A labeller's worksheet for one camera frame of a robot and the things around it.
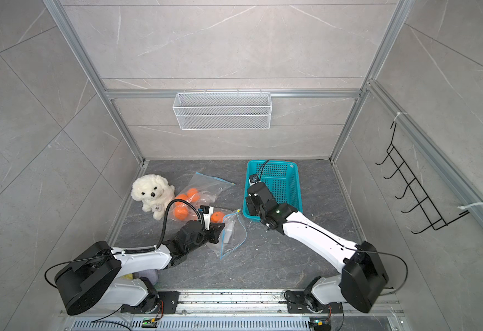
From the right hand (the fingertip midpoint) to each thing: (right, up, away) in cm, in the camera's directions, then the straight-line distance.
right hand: (256, 196), depth 82 cm
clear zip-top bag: (-26, +1, +13) cm, 29 cm away
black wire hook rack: (+52, -1, -20) cm, 56 cm away
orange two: (-17, -10, +6) cm, 20 cm away
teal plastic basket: (+16, +6, +28) cm, 33 cm away
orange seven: (-33, -7, +5) cm, 34 cm away
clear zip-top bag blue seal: (-11, -19, +7) cm, 23 cm away
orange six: (-31, +1, +15) cm, 34 cm away
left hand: (-12, -11, +2) cm, 17 cm away
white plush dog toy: (-43, +1, +3) cm, 43 cm away
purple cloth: (-40, -29, -6) cm, 50 cm away
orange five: (-35, -2, +14) cm, 38 cm away
